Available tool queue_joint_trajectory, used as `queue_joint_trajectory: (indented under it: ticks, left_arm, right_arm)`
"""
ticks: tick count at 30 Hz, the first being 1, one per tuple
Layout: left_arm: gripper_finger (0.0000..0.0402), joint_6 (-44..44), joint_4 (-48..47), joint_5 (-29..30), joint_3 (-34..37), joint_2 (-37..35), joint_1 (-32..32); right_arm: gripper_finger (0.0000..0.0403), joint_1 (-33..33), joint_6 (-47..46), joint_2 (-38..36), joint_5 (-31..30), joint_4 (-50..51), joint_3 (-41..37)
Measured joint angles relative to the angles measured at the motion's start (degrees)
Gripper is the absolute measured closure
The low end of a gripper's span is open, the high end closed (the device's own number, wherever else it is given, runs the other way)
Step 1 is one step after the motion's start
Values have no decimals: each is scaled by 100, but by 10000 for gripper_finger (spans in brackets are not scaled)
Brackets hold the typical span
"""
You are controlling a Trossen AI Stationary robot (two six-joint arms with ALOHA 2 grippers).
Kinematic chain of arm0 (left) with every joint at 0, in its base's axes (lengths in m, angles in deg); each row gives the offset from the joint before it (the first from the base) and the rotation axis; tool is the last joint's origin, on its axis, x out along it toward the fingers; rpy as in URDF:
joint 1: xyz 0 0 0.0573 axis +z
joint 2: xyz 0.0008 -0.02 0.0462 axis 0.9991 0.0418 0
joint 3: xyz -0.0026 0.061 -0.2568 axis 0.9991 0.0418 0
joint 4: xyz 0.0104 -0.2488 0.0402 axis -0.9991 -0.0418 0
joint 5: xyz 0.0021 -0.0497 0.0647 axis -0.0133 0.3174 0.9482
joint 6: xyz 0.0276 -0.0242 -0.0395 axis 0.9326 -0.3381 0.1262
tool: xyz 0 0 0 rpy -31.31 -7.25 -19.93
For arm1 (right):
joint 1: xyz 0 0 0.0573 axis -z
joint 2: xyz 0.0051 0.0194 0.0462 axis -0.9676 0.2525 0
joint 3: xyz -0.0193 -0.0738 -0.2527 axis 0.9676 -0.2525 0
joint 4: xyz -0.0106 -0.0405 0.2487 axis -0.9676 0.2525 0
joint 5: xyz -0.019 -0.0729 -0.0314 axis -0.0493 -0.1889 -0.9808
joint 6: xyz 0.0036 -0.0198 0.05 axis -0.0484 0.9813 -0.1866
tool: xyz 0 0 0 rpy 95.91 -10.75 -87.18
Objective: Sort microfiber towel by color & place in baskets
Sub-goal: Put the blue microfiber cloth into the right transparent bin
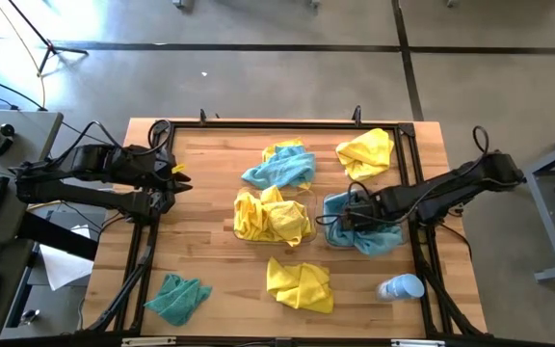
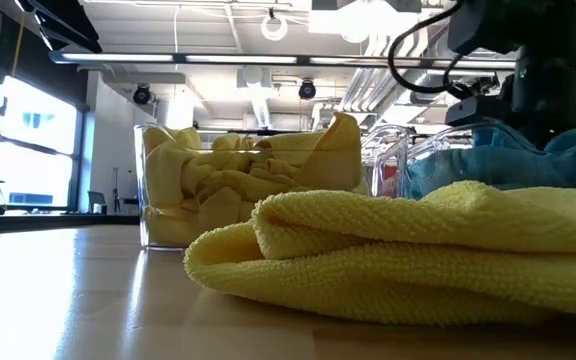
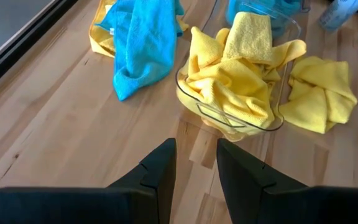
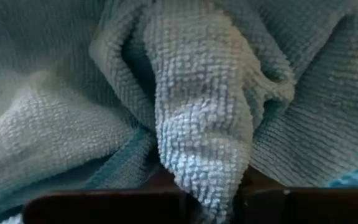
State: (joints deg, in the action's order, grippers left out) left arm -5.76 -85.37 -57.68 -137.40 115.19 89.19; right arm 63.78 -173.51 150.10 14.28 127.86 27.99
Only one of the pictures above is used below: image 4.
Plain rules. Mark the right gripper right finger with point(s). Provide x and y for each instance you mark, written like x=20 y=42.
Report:
x=306 y=207

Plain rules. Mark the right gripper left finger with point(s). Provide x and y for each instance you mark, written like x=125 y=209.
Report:
x=104 y=208

